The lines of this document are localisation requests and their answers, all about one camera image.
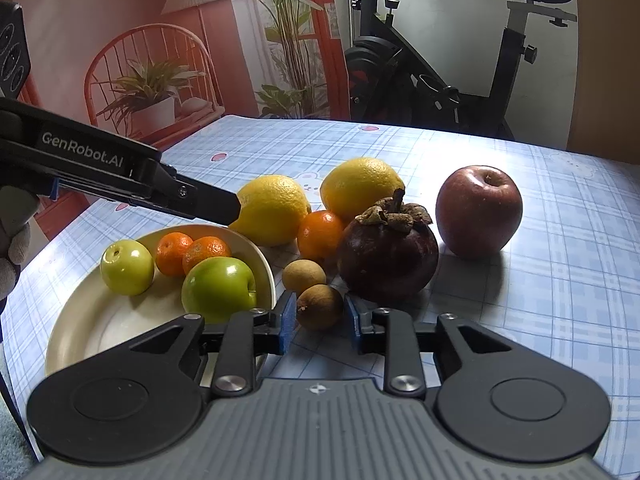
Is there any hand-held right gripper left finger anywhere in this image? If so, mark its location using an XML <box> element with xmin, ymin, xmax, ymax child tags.
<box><xmin>127</xmin><ymin>290</ymin><xmax>299</xmax><ymax>397</ymax></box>

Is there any smooth orange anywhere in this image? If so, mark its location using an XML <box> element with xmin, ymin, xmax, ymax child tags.
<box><xmin>297</xmin><ymin>210</ymin><xmax>347</xmax><ymax>262</ymax></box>

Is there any black exercise bike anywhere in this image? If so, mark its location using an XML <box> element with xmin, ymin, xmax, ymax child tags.
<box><xmin>327</xmin><ymin>0</ymin><xmax>581</xmax><ymax>141</ymax></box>

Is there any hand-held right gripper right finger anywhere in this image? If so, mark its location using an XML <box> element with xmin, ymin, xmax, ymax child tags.
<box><xmin>344</xmin><ymin>294</ymin><xmax>515</xmax><ymax>396</ymax></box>

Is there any yellow lemon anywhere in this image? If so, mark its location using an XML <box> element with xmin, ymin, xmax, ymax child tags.
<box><xmin>229</xmin><ymin>175</ymin><xmax>312</xmax><ymax>247</ymax></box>
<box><xmin>320</xmin><ymin>157</ymin><xmax>406</xmax><ymax>223</ymax></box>

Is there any large green apple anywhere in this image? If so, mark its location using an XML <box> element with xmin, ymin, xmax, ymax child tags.
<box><xmin>181</xmin><ymin>257</ymin><xmax>258</xmax><ymax>325</ymax></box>

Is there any red apple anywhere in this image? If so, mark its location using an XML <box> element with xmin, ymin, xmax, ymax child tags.
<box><xmin>435</xmin><ymin>164</ymin><xmax>524</xmax><ymax>260</ymax></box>

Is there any blue plaid tablecloth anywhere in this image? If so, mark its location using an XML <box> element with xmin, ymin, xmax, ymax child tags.
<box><xmin>0</xmin><ymin>114</ymin><xmax>640</xmax><ymax>480</ymax></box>

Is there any person's left hand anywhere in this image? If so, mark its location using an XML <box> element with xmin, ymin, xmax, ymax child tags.
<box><xmin>0</xmin><ymin>220</ymin><xmax>32</xmax><ymax>302</ymax></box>

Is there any cream round bowl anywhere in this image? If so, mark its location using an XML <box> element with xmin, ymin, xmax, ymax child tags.
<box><xmin>44</xmin><ymin>224</ymin><xmax>277</xmax><ymax>378</ymax></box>

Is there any wall poster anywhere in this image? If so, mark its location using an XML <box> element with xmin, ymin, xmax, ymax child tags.
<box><xmin>0</xmin><ymin>0</ymin><xmax>351</xmax><ymax>243</ymax></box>

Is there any small green apple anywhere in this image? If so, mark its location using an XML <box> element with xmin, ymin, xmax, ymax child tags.
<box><xmin>100</xmin><ymin>240</ymin><xmax>156</xmax><ymax>296</ymax></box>

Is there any brown wooden panel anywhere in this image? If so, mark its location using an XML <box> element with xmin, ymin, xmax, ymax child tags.
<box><xmin>567</xmin><ymin>0</ymin><xmax>640</xmax><ymax>166</ymax></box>

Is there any brown longan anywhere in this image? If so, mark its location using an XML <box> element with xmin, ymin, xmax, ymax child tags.
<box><xmin>282</xmin><ymin>259</ymin><xmax>327</xmax><ymax>295</ymax></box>
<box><xmin>296</xmin><ymin>284</ymin><xmax>345</xmax><ymax>331</ymax></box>

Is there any dark purple mangosteen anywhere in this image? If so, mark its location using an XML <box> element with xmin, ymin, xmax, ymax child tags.
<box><xmin>336</xmin><ymin>187</ymin><xmax>440</xmax><ymax>302</ymax></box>

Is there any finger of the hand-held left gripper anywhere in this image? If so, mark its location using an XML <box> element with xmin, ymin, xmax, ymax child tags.
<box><xmin>115</xmin><ymin>160</ymin><xmax>244</xmax><ymax>227</ymax></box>

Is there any small tangerine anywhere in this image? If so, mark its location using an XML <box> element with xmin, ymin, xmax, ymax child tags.
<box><xmin>155</xmin><ymin>231</ymin><xmax>195</xmax><ymax>278</ymax></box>
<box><xmin>182</xmin><ymin>236</ymin><xmax>233</xmax><ymax>276</ymax></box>

